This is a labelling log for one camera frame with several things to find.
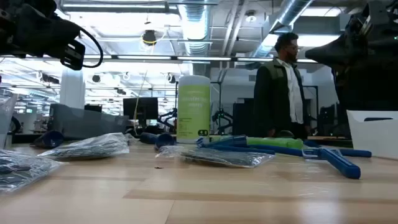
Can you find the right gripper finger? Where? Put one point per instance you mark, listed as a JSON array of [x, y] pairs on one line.
[[329, 54]]

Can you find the blue disposable razor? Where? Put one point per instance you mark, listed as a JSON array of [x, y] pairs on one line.
[[280, 151], [351, 153], [224, 141], [342, 163]]

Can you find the small green bottle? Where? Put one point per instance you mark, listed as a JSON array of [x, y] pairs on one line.
[[273, 143]]

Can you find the dark blue toiletry tube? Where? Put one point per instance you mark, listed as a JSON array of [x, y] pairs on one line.
[[163, 140], [49, 139]]

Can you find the black item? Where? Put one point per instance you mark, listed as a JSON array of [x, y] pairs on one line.
[[90, 146], [217, 157], [21, 171]]

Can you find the black background robot arm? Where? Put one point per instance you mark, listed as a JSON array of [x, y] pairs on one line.
[[222, 118], [168, 119]]

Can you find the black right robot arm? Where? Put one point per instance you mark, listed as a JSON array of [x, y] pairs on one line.
[[367, 90]]

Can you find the person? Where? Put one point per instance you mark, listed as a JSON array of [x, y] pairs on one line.
[[273, 93]]

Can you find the white round pillar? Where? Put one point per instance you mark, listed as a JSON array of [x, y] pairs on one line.
[[72, 90]]

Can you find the white plastic bin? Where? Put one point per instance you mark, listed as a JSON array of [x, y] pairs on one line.
[[373, 137]]

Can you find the clear plastic bin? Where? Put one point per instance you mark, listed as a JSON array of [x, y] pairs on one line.
[[6, 124]]

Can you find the dark grey plastic bin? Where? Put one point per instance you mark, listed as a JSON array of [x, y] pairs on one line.
[[81, 121]]

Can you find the long ceiling light strip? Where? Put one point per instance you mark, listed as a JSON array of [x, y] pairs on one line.
[[202, 58]]

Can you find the black background monitor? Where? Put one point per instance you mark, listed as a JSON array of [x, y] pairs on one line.
[[140, 109]]

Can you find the green disinfecting wipes canister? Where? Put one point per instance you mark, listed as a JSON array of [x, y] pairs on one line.
[[193, 109]]

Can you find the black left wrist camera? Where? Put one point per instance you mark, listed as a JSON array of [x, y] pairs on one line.
[[73, 56]]

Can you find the spiral silver air duct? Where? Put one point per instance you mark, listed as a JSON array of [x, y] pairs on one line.
[[286, 15]]

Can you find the ribbed silver air duct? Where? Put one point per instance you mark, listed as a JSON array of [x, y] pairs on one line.
[[194, 25]]

